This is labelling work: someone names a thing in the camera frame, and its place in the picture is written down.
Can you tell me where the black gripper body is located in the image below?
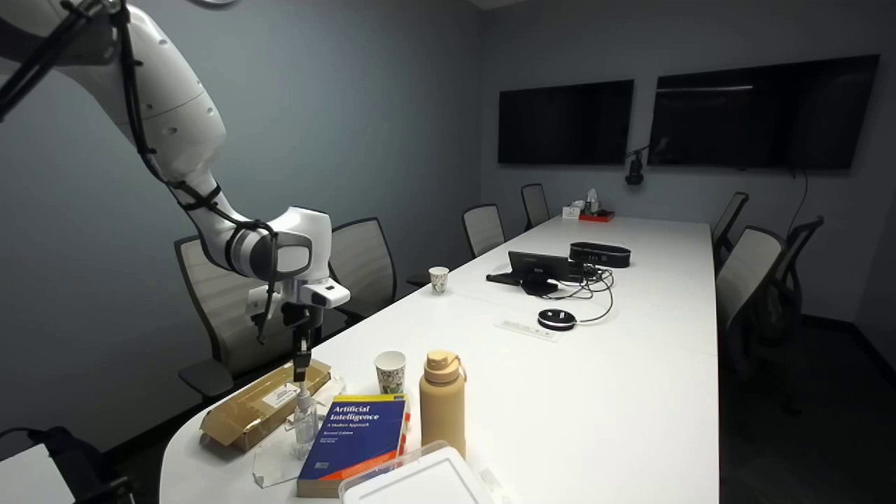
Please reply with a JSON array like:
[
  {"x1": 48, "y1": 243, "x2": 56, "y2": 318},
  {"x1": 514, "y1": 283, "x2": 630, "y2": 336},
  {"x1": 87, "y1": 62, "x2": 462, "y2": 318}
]
[{"x1": 278, "y1": 300, "x2": 325, "y2": 355}]

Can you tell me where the clear pump bottle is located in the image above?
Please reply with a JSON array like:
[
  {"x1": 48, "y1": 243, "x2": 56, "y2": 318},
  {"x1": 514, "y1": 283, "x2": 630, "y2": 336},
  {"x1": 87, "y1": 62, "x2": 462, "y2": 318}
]
[{"x1": 290, "y1": 377, "x2": 321, "y2": 450}]

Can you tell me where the tan thermos bottle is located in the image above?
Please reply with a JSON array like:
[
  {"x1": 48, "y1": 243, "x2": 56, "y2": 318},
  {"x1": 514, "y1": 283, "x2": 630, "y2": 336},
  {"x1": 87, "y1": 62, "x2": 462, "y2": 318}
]
[{"x1": 416, "y1": 348, "x2": 471, "y2": 460}]

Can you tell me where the brown cardboard box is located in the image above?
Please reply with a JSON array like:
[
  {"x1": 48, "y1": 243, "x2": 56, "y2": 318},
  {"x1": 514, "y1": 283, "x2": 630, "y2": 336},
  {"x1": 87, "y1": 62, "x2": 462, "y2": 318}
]
[{"x1": 199, "y1": 355, "x2": 334, "y2": 455}]

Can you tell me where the large grey mesh chair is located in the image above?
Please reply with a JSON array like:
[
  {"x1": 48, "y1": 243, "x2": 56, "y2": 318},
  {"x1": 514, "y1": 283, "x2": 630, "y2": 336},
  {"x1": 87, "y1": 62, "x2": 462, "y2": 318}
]
[{"x1": 174, "y1": 233, "x2": 325, "y2": 405}]

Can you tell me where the grey mesh office chair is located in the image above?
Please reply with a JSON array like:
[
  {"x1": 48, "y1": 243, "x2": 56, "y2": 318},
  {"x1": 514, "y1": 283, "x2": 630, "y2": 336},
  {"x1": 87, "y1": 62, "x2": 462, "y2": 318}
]
[
  {"x1": 325, "y1": 215, "x2": 402, "y2": 329},
  {"x1": 462, "y1": 201, "x2": 510, "y2": 259},
  {"x1": 517, "y1": 180, "x2": 553, "y2": 233}
]

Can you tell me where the patterned paper cup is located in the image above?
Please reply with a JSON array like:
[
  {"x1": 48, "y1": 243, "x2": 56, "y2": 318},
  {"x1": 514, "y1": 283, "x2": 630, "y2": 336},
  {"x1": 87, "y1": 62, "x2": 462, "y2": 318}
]
[{"x1": 371, "y1": 349, "x2": 408, "y2": 398}]

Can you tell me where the blue textbook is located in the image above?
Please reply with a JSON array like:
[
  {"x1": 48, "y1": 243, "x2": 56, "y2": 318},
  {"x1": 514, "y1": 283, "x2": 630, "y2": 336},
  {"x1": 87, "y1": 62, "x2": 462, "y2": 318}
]
[{"x1": 294, "y1": 391, "x2": 412, "y2": 500}]

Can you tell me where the black power adapter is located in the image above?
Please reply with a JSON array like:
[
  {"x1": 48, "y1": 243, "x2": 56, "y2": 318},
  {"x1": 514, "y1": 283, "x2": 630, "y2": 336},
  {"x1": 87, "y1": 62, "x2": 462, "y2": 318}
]
[{"x1": 521, "y1": 273, "x2": 562, "y2": 300}]

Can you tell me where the black laptop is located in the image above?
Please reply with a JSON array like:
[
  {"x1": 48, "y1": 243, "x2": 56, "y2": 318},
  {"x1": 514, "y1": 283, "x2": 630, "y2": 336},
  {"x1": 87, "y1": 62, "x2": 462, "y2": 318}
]
[{"x1": 483, "y1": 248, "x2": 601, "y2": 289}]

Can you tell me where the round black speakerphone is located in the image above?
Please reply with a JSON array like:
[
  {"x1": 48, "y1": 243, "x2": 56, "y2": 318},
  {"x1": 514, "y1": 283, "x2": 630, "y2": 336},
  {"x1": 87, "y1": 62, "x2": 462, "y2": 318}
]
[{"x1": 535, "y1": 306, "x2": 579, "y2": 332}]

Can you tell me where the white flat board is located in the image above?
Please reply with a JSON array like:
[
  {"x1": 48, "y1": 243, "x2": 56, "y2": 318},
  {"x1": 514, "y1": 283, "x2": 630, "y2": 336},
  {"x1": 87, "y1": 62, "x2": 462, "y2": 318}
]
[{"x1": 0, "y1": 443, "x2": 79, "y2": 504}]

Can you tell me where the black video bar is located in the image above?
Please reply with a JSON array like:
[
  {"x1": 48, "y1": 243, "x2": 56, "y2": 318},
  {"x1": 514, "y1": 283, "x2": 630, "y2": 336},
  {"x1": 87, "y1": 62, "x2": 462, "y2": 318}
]
[{"x1": 567, "y1": 241, "x2": 633, "y2": 272}]

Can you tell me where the black slanted rod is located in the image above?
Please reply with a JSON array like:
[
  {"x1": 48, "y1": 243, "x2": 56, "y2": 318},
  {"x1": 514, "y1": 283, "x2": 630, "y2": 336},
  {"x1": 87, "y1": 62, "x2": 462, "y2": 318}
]
[{"x1": 0, "y1": 0, "x2": 105, "y2": 124}]

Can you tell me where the dark office chair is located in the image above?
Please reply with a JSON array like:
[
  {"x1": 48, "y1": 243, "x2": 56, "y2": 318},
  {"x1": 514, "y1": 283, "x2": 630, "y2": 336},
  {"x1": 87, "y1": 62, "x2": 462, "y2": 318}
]
[{"x1": 707, "y1": 189, "x2": 754, "y2": 273}]

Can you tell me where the white-backed office chair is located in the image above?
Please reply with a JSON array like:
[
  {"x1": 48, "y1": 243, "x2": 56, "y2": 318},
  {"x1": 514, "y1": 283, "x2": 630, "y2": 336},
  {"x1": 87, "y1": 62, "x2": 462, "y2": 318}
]
[{"x1": 713, "y1": 223, "x2": 786, "y2": 342}]

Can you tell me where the black-backed office chair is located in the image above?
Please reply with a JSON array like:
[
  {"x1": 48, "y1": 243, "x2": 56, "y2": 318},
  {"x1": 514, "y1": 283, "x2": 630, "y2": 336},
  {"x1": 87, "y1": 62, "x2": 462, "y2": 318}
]
[{"x1": 755, "y1": 215, "x2": 825, "y2": 349}]

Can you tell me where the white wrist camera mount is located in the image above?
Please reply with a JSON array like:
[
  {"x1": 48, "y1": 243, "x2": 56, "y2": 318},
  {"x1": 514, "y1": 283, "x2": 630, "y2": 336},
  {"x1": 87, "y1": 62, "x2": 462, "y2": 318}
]
[{"x1": 294, "y1": 280, "x2": 352, "y2": 311}]

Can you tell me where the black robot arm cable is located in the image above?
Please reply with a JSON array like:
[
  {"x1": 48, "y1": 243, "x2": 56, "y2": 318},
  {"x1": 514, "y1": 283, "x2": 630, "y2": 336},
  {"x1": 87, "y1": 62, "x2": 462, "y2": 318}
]
[{"x1": 108, "y1": 0, "x2": 285, "y2": 345}]

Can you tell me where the black table cable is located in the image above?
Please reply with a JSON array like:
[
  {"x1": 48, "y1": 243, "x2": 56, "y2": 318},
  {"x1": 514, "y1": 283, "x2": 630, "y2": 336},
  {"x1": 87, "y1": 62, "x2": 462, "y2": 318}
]
[{"x1": 542, "y1": 266, "x2": 619, "y2": 328}]

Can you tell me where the smaller black wall television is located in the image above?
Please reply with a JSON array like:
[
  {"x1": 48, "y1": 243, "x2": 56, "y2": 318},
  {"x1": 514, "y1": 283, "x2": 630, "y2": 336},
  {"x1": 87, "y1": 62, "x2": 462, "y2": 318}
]
[{"x1": 495, "y1": 77, "x2": 637, "y2": 171}]

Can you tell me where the larger black wall television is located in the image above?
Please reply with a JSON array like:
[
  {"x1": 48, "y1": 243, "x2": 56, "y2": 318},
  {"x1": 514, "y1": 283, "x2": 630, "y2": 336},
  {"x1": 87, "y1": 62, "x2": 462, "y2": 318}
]
[{"x1": 647, "y1": 52, "x2": 882, "y2": 173}]

